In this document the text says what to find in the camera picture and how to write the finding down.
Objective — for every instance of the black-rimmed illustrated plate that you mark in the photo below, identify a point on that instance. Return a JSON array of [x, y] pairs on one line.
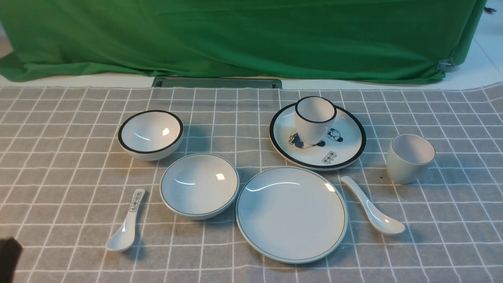
[[343, 144]]

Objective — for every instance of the metal clamp on cloth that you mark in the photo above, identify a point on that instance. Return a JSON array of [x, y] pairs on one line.
[[445, 65]]

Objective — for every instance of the plain white cup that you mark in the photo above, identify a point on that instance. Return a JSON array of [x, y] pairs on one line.
[[407, 157]]

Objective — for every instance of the plain white spoon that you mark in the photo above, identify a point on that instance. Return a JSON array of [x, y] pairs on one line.
[[381, 222]]

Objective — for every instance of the black-rimmed white bowl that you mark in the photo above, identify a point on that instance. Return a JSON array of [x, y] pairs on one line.
[[151, 135]]

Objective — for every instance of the black-rimmed white cup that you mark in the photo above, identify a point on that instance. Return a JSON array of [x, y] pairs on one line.
[[314, 117]]

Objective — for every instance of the white spoon with characters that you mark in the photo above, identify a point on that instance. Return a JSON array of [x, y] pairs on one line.
[[124, 237]]

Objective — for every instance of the green backdrop cloth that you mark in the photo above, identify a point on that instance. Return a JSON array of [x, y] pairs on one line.
[[377, 41]]

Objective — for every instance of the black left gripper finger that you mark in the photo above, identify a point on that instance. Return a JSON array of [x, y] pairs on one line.
[[10, 251]]

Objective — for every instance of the grey-rimmed white bowl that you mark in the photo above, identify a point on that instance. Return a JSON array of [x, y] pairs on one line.
[[199, 186]]

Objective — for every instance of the grey-rimmed white plate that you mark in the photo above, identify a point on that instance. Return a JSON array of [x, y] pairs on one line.
[[291, 215]]

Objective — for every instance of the grey checked tablecloth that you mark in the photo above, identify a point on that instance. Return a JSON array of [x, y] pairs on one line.
[[66, 186]]

